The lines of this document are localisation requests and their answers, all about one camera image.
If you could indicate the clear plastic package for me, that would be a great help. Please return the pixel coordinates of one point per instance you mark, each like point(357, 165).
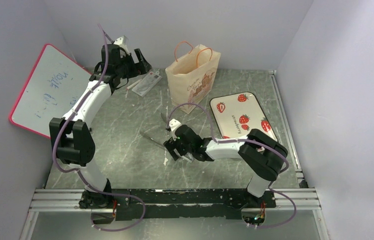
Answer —
point(147, 83)

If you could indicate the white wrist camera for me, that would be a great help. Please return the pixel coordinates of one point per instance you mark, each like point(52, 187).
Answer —
point(122, 42)
point(174, 125)

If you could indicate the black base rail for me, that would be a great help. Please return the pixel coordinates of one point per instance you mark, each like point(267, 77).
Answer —
point(130, 204)

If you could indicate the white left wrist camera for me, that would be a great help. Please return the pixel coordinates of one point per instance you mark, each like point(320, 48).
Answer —
point(122, 42)

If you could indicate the strawberry print white tray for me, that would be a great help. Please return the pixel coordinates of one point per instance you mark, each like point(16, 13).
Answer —
point(237, 114)

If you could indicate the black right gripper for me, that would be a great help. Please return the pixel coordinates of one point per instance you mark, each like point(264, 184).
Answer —
point(173, 149)

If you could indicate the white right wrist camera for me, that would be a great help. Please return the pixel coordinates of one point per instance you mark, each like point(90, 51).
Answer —
point(174, 125)

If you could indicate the beige paper gift bag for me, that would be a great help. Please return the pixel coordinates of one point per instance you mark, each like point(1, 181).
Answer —
point(191, 76)

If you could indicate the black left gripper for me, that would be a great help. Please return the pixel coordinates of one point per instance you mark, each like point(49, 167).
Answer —
point(143, 67)

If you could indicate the metal food tongs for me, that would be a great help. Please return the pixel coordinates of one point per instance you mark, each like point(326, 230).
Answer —
point(160, 143)

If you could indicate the pink framed whiteboard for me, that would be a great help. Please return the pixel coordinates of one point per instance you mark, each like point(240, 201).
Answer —
point(54, 85)

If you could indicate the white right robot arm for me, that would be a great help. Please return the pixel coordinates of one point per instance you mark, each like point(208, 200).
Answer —
point(264, 155)

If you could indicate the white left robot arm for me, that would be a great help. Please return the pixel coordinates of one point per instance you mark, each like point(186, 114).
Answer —
point(73, 147)

